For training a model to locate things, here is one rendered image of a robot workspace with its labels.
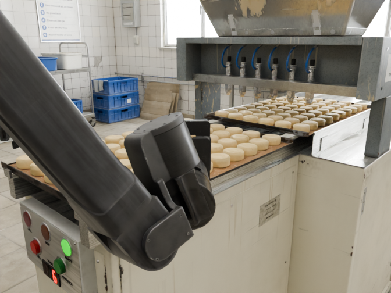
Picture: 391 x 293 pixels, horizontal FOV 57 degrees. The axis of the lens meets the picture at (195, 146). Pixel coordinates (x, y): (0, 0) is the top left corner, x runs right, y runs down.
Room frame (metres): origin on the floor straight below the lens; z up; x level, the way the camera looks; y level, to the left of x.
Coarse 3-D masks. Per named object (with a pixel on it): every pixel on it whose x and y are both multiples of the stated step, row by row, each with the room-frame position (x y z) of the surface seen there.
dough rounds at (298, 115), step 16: (224, 112) 1.27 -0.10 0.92; (240, 112) 1.27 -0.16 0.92; (256, 112) 1.31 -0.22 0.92; (272, 112) 1.27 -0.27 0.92; (288, 112) 1.27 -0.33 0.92; (304, 112) 1.31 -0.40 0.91; (320, 112) 1.27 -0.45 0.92; (336, 112) 1.27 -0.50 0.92; (352, 112) 1.35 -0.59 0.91; (304, 128) 1.05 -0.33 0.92; (320, 128) 1.11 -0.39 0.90
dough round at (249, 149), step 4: (240, 144) 0.86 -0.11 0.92; (244, 144) 0.86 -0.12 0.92; (248, 144) 0.86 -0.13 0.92; (252, 144) 0.86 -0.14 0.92; (240, 148) 0.84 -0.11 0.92; (244, 148) 0.83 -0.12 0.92; (248, 148) 0.83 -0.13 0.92; (252, 148) 0.83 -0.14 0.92; (256, 148) 0.84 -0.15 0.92; (244, 152) 0.83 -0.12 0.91; (248, 152) 0.83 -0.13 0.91; (252, 152) 0.83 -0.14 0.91; (256, 152) 0.84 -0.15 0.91
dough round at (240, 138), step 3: (234, 135) 0.95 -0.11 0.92; (237, 135) 0.95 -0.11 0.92; (240, 135) 0.95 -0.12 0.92; (243, 135) 0.95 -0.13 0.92; (246, 135) 0.95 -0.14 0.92; (231, 138) 0.93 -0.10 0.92; (234, 138) 0.93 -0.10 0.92; (237, 138) 0.92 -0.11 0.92; (240, 138) 0.92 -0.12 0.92; (243, 138) 0.92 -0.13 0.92; (246, 138) 0.93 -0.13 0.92; (237, 141) 0.92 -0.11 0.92; (240, 141) 0.92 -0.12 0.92; (243, 141) 0.92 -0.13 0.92; (246, 141) 0.92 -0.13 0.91; (237, 144) 0.92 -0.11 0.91
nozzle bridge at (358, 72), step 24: (192, 48) 1.40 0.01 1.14; (216, 48) 1.38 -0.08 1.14; (264, 48) 1.25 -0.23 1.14; (288, 48) 1.19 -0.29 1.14; (336, 48) 1.08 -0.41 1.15; (360, 48) 1.04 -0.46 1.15; (384, 48) 0.93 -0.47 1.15; (192, 72) 1.40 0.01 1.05; (216, 72) 1.38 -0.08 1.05; (264, 72) 1.24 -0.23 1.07; (288, 72) 1.18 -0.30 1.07; (336, 72) 1.08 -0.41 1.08; (360, 72) 0.95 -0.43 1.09; (384, 72) 0.96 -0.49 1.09; (216, 96) 1.53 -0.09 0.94; (360, 96) 0.95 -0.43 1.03; (384, 96) 0.98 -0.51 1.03; (384, 120) 1.01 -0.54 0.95; (384, 144) 1.03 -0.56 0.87
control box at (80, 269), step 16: (32, 208) 0.68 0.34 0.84; (48, 208) 0.68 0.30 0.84; (32, 224) 0.67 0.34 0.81; (48, 224) 0.62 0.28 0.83; (64, 224) 0.61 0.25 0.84; (32, 240) 0.68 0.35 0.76; (48, 240) 0.62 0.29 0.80; (80, 240) 0.56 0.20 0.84; (32, 256) 0.69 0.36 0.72; (48, 256) 0.64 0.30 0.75; (64, 256) 0.59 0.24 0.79; (80, 256) 0.55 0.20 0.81; (48, 272) 0.64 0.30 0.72; (80, 272) 0.56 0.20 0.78; (64, 288) 0.60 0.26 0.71; (80, 288) 0.56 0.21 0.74; (96, 288) 0.57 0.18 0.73
